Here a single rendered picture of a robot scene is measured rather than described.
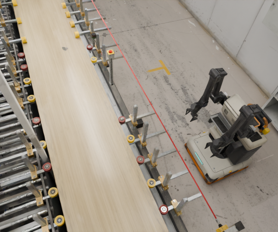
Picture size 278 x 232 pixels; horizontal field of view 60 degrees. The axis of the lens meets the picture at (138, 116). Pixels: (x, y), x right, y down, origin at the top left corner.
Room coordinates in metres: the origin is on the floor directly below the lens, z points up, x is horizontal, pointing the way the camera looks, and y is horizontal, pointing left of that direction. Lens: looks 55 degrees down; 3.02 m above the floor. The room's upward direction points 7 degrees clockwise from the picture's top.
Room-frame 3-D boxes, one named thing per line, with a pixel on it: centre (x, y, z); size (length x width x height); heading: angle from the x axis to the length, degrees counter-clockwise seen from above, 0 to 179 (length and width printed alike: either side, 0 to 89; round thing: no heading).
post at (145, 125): (1.25, -0.08, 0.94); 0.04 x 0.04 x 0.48; 29
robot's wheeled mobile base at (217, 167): (1.58, -1.12, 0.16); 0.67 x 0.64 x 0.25; 119
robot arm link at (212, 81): (1.55, -0.62, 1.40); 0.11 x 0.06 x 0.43; 29
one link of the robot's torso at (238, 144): (1.45, -1.01, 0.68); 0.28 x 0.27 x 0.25; 29
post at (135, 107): (1.47, 0.04, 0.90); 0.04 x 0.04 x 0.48; 29
